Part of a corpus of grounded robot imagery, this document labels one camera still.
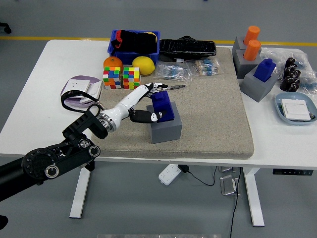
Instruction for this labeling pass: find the white wall switch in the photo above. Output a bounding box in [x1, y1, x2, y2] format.
[281, 99, 312, 121]

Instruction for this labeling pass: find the light blue tray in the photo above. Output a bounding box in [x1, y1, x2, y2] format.
[274, 92, 317, 126]

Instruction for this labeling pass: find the blue plastic bin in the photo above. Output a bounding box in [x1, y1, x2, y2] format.
[107, 29, 161, 65]

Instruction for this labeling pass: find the black cable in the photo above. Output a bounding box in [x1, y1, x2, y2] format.
[229, 166, 242, 238]

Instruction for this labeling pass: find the grey-brown mat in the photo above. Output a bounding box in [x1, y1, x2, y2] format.
[90, 47, 255, 160]

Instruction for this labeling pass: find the clear bag of blue parts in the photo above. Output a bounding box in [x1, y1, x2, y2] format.
[296, 58, 317, 94]

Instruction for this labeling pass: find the black crinkled bag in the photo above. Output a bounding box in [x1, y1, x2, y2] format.
[159, 35, 217, 61]

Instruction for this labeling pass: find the grey cube seal holder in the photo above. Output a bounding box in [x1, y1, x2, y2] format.
[240, 66, 279, 103]
[232, 49, 265, 80]
[232, 36, 250, 54]
[146, 101, 183, 144]

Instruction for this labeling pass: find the white socket plate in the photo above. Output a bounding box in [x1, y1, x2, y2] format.
[64, 79, 91, 94]

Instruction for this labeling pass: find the multicoloured puzzle cube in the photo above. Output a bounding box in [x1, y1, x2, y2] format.
[122, 66, 141, 90]
[103, 66, 122, 90]

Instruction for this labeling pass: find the yellow lemon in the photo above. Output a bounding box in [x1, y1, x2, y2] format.
[132, 56, 156, 76]

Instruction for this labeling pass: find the black table control panel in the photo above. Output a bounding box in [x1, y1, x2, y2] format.
[272, 169, 314, 176]

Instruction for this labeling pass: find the black plug with cord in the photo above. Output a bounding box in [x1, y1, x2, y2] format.
[177, 164, 217, 186]

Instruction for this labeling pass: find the yellow item in bin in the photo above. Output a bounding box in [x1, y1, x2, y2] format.
[145, 31, 159, 43]

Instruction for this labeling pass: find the blue square seal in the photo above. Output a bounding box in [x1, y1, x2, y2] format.
[253, 58, 277, 83]
[151, 91, 175, 122]

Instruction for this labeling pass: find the clear bag of brown resistors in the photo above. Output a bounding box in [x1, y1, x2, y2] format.
[190, 59, 224, 77]

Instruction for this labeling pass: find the white power strip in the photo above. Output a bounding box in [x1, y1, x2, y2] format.
[158, 164, 181, 186]

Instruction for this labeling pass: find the purple tray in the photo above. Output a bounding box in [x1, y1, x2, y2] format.
[60, 75, 104, 108]

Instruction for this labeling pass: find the white table leg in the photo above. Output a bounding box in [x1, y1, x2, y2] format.
[69, 165, 92, 219]
[242, 168, 265, 227]

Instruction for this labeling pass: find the clear plastic bag of parts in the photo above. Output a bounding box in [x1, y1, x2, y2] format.
[260, 47, 307, 75]

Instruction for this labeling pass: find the orange fruit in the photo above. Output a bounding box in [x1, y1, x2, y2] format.
[103, 56, 124, 74]

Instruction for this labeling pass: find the white switch plate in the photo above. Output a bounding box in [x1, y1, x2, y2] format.
[79, 81, 104, 104]

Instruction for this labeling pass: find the black cloth with red trim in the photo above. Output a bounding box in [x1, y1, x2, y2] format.
[110, 30, 159, 54]

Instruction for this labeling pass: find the clear bag of blue resistors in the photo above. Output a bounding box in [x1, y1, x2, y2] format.
[153, 61, 193, 83]

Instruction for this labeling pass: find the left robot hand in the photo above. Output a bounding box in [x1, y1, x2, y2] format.
[108, 82, 172, 127]

